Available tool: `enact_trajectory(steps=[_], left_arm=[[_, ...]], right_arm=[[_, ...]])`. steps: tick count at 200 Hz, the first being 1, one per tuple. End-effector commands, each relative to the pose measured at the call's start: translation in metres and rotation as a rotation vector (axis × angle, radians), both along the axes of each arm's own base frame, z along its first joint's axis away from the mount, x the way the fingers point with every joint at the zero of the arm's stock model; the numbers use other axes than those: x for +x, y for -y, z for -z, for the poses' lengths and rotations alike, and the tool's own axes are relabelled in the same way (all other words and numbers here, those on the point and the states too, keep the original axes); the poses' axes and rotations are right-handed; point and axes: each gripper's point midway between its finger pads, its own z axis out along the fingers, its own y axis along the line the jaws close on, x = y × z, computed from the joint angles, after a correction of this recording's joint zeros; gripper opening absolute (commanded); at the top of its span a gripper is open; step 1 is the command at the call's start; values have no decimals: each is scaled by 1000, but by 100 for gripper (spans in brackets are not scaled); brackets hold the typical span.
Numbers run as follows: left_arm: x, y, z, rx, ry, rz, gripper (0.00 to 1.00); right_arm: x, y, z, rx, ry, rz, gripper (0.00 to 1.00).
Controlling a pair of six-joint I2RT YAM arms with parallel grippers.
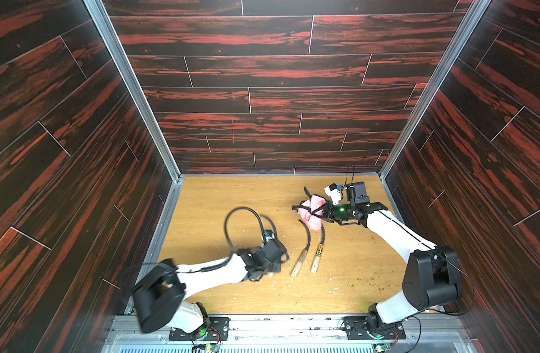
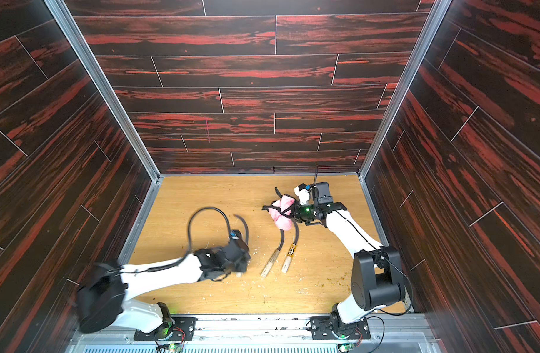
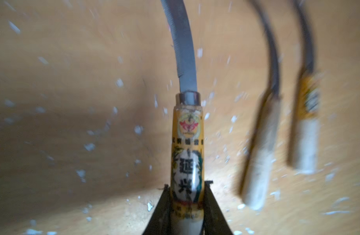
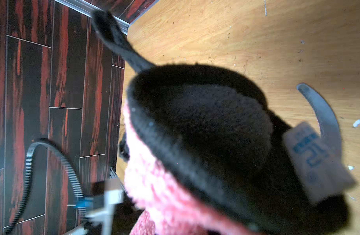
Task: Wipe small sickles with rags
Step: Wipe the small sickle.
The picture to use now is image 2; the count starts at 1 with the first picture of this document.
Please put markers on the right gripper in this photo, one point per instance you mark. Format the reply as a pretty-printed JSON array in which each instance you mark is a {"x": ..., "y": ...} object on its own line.
[{"x": 298, "y": 212}]

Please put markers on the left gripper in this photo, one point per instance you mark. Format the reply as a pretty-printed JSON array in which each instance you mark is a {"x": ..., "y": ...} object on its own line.
[{"x": 245, "y": 259}]

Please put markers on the small sickle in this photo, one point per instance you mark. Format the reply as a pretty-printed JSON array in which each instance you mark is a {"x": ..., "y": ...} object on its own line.
[
  {"x": 274, "y": 256},
  {"x": 245, "y": 235},
  {"x": 291, "y": 251}
]

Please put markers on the pink rag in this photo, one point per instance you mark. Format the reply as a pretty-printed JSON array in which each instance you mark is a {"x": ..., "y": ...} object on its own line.
[{"x": 281, "y": 210}]

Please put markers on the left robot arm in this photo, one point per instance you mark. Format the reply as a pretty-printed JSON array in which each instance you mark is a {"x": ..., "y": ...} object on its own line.
[{"x": 107, "y": 294}]

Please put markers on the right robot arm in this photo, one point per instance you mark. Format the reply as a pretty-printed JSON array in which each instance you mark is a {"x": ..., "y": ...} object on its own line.
[{"x": 377, "y": 280}]

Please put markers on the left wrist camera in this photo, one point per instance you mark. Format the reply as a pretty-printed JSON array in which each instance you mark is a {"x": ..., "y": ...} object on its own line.
[{"x": 235, "y": 235}]

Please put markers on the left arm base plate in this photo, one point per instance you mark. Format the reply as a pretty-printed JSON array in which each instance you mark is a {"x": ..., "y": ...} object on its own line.
[{"x": 182, "y": 328}]

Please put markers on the aluminium front rail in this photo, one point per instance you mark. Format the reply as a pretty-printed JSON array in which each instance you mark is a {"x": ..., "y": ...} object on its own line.
[{"x": 296, "y": 333}]

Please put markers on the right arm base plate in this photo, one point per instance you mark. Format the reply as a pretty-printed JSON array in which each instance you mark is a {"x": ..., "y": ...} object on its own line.
[{"x": 329, "y": 328}]

